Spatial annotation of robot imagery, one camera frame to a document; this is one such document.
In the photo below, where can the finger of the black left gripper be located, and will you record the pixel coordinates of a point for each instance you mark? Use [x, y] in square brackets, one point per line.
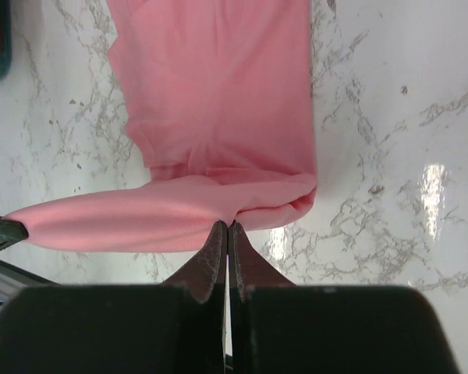
[11, 232]

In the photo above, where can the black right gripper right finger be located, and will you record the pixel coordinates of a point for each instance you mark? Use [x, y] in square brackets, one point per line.
[280, 327]

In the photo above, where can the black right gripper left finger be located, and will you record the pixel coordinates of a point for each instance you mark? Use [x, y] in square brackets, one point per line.
[176, 326]

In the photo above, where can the pink t-shirt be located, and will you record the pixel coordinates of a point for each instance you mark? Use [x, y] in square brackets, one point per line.
[218, 96]

